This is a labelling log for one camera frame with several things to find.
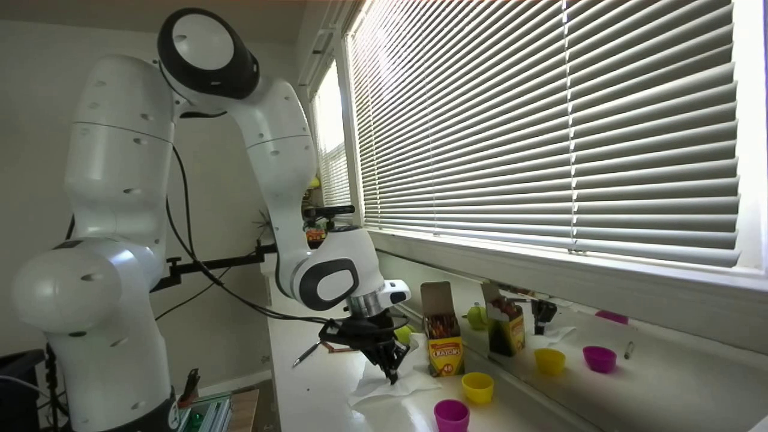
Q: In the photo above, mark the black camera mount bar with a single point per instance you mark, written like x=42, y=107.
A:
x=175, y=268

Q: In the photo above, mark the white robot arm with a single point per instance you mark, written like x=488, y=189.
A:
x=91, y=294

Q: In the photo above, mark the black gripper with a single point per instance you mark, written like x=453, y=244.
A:
x=374, y=337

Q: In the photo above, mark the dark crayon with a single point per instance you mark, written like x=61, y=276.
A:
x=303, y=357

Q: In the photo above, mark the yellow-green ball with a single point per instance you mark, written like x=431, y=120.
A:
x=404, y=335

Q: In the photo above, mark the white window blinds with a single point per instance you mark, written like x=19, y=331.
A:
x=583, y=126

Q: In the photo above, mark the magenta plastic cup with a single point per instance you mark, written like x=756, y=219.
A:
x=452, y=415

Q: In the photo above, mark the yellow crayon box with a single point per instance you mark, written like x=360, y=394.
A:
x=443, y=329

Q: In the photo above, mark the yellow plastic cup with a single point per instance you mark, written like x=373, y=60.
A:
x=477, y=388

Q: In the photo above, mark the white napkin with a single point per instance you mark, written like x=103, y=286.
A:
x=373, y=385

